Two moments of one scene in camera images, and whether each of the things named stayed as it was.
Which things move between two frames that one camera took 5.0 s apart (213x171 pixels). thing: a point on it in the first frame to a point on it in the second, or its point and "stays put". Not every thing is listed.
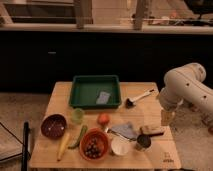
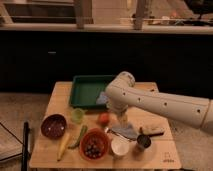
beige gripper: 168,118 to 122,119
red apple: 103,119 stays put
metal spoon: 108,130 stays put
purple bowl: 54,126 stays put
